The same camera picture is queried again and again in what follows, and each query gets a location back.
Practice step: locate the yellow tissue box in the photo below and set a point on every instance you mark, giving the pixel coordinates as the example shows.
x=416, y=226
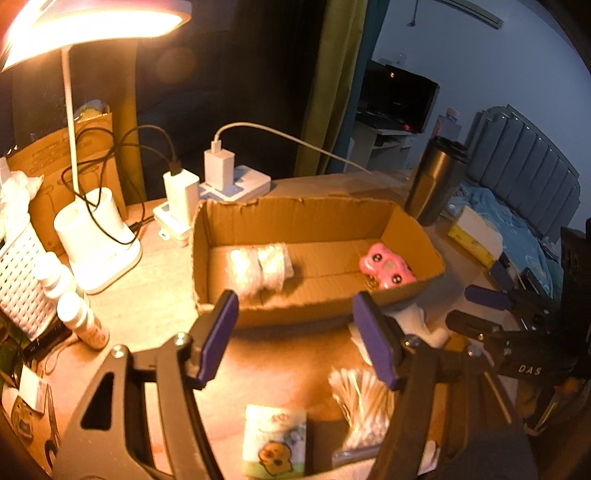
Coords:
x=475, y=235

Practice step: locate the crumpled white paper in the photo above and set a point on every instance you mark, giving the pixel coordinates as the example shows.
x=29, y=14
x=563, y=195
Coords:
x=16, y=198

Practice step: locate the pink soft toy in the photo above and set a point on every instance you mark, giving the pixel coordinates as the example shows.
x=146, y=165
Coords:
x=385, y=267

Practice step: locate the white desk lamp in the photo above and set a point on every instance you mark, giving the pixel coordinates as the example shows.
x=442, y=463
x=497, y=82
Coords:
x=99, y=240

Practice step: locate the cardboard box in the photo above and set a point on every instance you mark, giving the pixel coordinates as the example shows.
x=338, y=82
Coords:
x=323, y=270

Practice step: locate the small white charger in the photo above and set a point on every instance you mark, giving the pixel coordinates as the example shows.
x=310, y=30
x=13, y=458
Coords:
x=181, y=194

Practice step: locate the bag of cotton swabs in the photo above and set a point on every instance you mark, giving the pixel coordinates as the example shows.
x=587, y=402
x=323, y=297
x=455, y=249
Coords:
x=358, y=401

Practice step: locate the white monitor stand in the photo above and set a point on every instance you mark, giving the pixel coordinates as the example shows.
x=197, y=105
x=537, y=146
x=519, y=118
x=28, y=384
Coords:
x=383, y=141

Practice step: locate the blue blanket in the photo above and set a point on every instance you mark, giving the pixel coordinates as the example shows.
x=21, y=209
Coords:
x=517, y=230

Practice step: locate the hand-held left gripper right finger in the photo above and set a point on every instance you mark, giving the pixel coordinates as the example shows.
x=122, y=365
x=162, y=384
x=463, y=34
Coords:
x=374, y=337

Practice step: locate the white power strip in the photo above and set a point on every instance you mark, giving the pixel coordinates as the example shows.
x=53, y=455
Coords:
x=251, y=182

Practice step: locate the brown cardboard carton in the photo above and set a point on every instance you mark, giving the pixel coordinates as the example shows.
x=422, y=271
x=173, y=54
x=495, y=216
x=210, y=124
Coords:
x=44, y=161

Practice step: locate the white bottle with pink label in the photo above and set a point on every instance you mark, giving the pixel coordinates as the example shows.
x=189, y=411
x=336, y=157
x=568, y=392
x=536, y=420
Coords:
x=85, y=323

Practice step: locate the small white bottle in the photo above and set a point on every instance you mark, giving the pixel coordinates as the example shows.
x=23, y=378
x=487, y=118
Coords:
x=53, y=277

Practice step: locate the large white charger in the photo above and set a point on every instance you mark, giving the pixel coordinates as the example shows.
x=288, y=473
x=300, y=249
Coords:
x=220, y=168

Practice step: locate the white woven basket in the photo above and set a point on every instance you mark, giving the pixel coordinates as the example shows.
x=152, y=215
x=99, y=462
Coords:
x=21, y=281

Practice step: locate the black monitor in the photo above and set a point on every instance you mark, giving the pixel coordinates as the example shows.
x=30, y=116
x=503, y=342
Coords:
x=399, y=97

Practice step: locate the white cloth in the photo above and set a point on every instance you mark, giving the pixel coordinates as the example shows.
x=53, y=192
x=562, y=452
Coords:
x=415, y=323

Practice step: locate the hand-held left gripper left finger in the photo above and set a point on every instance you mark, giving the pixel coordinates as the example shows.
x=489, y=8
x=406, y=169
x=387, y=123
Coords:
x=217, y=337

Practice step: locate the steel tumbler with black lid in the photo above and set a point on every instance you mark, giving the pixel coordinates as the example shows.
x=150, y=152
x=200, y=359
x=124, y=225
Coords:
x=434, y=184

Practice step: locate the wrapped white cotton pads pack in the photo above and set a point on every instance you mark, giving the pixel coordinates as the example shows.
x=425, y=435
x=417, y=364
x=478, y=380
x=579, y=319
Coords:
x=244, y=272
x=276, y=265

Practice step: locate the flat black device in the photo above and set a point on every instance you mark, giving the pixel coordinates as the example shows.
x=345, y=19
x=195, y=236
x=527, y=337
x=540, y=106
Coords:
x=44, y=339

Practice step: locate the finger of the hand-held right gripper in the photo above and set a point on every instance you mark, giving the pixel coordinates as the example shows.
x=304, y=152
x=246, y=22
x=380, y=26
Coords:
x=471, y=327
x=487, y=297

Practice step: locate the cartoon print tissue pack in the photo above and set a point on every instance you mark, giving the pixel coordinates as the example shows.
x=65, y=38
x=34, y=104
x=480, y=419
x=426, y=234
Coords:
x=274, y=438

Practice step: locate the small printed packets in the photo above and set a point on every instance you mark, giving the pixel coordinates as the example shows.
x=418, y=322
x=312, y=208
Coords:
x=25, y=410

